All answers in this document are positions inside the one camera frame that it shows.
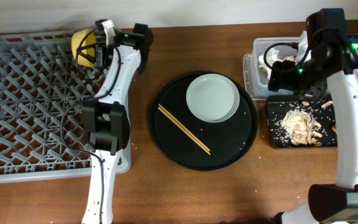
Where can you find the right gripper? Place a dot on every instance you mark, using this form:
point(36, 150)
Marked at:
point(282, 79)

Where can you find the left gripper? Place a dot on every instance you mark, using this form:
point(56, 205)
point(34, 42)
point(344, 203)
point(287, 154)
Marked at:
point(105, 60)

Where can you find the white paper waste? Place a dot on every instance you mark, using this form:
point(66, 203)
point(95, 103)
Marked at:
point(271, 57)

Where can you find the yellow bowl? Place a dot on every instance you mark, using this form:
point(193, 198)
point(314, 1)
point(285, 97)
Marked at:
point(83, 47)

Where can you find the food scraps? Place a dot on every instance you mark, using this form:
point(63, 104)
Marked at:
point(301, 127)

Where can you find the grey plate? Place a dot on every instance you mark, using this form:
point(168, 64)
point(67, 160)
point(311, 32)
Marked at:
point(212, 98)

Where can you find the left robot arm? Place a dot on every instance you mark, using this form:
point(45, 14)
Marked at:
point(105, 116)

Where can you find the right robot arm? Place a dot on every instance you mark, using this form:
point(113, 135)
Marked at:
point(331, 57)

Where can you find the grey dishwasher rack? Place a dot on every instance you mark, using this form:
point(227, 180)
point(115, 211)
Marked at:
point(41, 134)

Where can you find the clear plastic bin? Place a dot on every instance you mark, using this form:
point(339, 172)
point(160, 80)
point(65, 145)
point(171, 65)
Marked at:
point(255, 79)

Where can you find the black rectangular tray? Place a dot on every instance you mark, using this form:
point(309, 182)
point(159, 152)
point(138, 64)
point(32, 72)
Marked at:
point(278, 140)

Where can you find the upper wooden chopstick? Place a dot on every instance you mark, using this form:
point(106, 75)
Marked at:
point(188, 132)

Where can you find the wooden chopstick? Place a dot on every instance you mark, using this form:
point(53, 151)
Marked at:
point(188, 132)
point(182, 130)

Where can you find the lower wooden chopstick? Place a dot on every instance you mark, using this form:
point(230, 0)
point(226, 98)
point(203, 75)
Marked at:
point(182, 130)

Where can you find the round black tray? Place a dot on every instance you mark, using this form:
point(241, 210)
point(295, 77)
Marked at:
point(228, 141)

